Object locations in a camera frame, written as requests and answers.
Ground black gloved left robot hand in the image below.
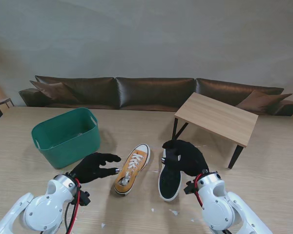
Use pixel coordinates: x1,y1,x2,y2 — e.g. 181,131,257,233
69,153,122,184

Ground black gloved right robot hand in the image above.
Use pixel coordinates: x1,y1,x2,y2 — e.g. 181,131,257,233
160,139,209,177

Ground yellow canvas sneaker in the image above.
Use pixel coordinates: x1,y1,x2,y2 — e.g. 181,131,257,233
114,143,151,196
158,148,183,202

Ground green plastic basket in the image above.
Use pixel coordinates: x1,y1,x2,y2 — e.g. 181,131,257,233
31,107,101,169

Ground small wooden stand black legs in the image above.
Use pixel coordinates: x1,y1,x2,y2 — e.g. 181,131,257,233
171,92,259,169

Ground brown leather sofa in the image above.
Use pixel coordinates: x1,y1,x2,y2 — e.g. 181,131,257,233
18,75,293,117

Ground brown sofa cushion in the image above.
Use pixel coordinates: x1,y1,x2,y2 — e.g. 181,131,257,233
235,89,293,116
29,80,80,103

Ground small wooden side table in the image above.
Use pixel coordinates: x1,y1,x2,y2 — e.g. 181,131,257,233
0,97,15,109

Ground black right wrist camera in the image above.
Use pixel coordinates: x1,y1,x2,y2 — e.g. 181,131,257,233
184,181,198,196

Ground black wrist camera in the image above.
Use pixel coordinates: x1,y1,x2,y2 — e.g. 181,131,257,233
76,190,91,207
184,181,198,196

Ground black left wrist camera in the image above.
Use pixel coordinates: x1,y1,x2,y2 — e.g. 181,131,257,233
76,190,91,207

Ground red black left arm cables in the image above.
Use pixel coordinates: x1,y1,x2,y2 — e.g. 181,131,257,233
63,176,82,234

